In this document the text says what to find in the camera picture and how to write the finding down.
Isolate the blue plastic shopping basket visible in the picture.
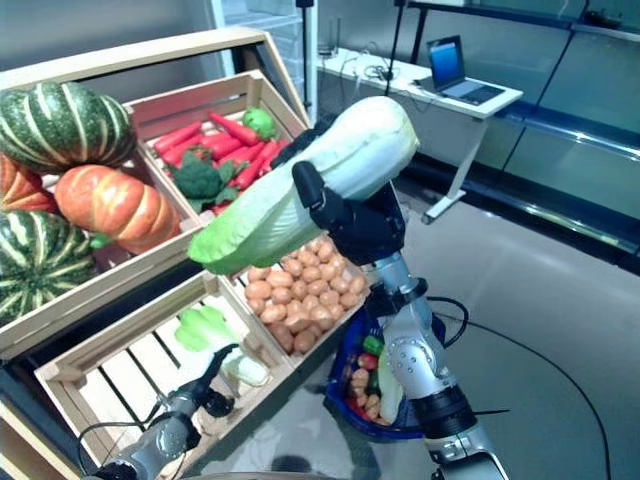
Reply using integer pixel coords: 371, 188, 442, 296
323, 309, 446, 441

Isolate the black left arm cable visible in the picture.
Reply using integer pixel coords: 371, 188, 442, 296
74, 419, 166, 471

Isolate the long black floor cable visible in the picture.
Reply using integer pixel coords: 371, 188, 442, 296
427, 294, 614, 480

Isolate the white glass door cabinet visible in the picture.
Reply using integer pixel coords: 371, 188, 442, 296
209, 0, 321, 109

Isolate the red orange carrot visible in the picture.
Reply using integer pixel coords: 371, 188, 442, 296
160, 135, 205, 167
257, 140, 291, 176
233, 142, 266, 190
208, 112, 260, 147
199, 135, 245, 161
152, 119, 204, 154

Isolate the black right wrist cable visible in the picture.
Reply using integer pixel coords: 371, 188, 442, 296
424, 294, 471, 351

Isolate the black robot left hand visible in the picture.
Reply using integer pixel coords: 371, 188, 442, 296
170, 343, 240, 418

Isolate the wooden display stand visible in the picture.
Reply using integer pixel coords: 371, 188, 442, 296
0, 27, 314, 480

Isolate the black tripod pole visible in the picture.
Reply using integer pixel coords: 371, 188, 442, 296
382, 0, 407, 99

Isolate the orange ribbed pumpkin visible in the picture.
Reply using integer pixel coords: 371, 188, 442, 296
0, 152, 60, 214
53, 164, 182, 255

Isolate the white table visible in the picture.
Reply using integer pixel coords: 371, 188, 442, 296
316, 47, 525, 226

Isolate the green white napa cabbage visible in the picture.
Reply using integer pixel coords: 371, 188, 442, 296
173, 305, 271, 387
377, 349, 406, 424
187, 96, 420, 276

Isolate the light green lettuce head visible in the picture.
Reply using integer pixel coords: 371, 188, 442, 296
242, 107, 279, 141

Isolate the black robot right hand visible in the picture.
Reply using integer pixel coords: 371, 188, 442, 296
272, 127, 406, 266

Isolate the dark green broccoli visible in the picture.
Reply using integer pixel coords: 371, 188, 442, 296
167, 149, 242, 214

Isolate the green striped pumpkin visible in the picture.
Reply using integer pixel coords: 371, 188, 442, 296
0, 81, 137, 175
0, 209, 97, 329

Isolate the black stand pole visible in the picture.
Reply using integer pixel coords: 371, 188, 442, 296
294, 0, 317, 109

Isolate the dark table cable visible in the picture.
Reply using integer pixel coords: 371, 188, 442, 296
344, 52, 401, 84

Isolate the grey laptop blue screen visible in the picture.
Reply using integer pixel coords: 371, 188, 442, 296
426, 34, 507, 106

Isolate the clear glass cup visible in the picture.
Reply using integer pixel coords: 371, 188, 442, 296
317, 17, 342, 59

